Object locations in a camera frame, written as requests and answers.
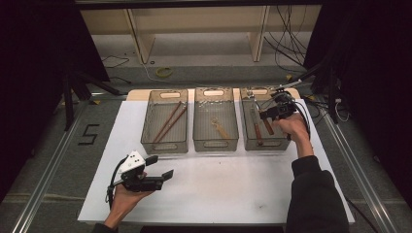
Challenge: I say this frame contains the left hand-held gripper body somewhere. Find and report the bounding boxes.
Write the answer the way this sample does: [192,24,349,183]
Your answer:
[117,150,164,192]

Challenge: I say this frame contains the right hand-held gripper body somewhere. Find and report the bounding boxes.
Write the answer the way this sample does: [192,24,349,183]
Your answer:
[273,79,303,121]

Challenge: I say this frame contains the knife with wooden handle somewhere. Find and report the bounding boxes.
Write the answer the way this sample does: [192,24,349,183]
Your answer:
[254,98,276,137]

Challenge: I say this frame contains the fork with wooden handle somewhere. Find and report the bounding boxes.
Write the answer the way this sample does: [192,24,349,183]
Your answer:
[246,90,264,146]

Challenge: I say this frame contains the grey translucent plastic bin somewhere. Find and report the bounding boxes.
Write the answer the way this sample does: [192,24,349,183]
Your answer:
[239,86,294,151]
[140,88,189,155]
[192,86,240,153]

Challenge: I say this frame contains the small wooden spoon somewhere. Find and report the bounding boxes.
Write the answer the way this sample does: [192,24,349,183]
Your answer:
[210,116,230,140]

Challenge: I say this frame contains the person's right hand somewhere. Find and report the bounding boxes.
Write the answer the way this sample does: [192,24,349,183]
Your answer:
[271,115,312,150]

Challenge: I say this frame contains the person's left hand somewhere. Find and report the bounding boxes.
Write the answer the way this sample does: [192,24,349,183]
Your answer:
[111,185,155,221]

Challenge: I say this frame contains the white table cover sheet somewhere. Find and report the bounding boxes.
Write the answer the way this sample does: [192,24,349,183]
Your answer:
[77,98,356,226]

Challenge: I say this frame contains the black metal stand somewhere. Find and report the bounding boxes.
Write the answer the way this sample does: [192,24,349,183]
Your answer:
[281,57,342,125]

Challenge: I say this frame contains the yellow tape roll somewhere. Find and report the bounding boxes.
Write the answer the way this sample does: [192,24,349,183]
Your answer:
[154,66,174,79]

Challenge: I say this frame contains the dark curtain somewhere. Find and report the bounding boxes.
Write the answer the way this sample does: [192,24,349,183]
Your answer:
[0,0,110,203]
[303,0,412,210]

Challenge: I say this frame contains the black tripod stand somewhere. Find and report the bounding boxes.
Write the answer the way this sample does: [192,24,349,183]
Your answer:
[62,69,126,132]

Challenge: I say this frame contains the light wooden desk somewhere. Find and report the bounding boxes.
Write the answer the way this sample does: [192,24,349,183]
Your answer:
[80,4,322,64]

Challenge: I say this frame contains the right hand-held gripper cable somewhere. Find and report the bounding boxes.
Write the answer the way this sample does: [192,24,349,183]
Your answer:
[258,96,312,141]

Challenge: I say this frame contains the hand-held gripper cable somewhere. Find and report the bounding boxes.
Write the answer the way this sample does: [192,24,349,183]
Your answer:
[106,155,129,209]
[258,96,312,141]

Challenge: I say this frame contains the left hand-held gripper cable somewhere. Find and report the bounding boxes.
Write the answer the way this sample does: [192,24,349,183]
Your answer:
[106,155,129,209]

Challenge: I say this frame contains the white plug with cable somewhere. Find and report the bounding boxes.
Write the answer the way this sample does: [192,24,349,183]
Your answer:
[333,96,352,123]

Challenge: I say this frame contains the bundle of black cables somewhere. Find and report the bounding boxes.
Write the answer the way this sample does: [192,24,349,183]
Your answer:
[263,4,309,71]

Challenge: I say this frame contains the white floor cable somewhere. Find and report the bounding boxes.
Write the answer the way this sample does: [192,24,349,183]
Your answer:
[139,61,195,87]

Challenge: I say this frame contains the aluminium floor rail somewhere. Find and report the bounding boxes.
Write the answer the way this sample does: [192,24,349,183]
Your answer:
[11,93,98,233]
[319,105,398,233]

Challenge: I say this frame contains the thin black floor cable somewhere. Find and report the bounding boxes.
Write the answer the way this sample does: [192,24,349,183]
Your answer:
[100,54,130,70]

